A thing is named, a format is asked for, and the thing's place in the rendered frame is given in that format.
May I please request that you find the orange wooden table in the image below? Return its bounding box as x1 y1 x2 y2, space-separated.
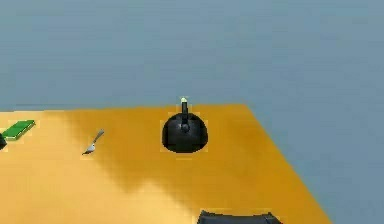
0 103 334 224

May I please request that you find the green book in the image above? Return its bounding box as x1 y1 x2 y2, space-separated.
1 119 36 141

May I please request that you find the black kettle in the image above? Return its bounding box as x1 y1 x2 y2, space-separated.
161 96 210 154

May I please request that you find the dark grey flat object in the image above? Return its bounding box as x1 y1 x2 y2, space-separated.
196 209 284 224

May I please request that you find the silver fork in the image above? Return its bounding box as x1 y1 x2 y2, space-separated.
81 129 105 156

